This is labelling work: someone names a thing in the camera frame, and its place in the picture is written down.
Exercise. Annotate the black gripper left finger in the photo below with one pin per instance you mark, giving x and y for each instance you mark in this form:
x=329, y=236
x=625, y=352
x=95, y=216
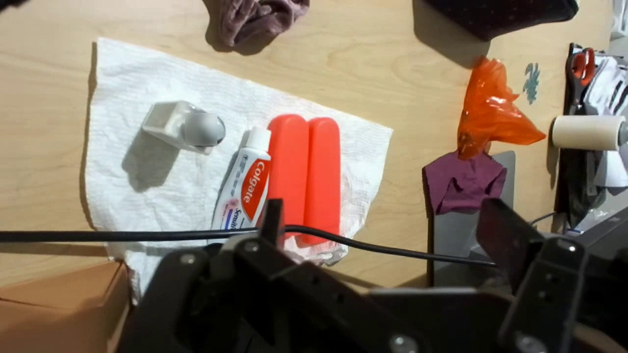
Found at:
x=217, y=301

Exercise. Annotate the purple cloth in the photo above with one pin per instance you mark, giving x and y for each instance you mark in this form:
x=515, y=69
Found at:
x=462, y=187

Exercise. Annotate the brown cardboard box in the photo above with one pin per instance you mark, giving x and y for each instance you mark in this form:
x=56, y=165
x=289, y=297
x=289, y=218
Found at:
x=60, y=306

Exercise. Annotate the orange toothbrush case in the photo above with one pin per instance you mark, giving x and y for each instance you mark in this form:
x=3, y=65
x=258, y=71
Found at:
x=305, y=177

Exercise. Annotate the small bottle silver cap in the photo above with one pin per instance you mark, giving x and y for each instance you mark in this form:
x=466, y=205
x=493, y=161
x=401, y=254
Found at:
x=187, y=126

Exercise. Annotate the pile of white black items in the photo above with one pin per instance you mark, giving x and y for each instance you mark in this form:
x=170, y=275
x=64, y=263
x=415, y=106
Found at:
x=605, y=91

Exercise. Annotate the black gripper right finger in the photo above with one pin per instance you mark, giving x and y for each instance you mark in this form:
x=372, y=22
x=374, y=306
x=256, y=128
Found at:
x=542, y=287

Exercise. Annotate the maroon scrunchie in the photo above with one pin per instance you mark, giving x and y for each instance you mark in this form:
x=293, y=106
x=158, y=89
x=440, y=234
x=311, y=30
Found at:
x=256, y=22

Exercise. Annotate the white red toothpaste tube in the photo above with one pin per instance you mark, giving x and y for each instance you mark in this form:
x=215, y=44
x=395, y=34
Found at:
x=246, y=177

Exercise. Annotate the beige lint roller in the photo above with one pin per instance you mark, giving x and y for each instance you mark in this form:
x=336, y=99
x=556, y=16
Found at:
x=586, y=132

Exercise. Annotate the dark navy pouch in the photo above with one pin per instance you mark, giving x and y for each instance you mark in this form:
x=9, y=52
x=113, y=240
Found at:
x=503, y=14

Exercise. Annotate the orange plastic bag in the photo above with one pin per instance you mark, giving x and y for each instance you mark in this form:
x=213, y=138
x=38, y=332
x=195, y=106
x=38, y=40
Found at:
x=491, y=110

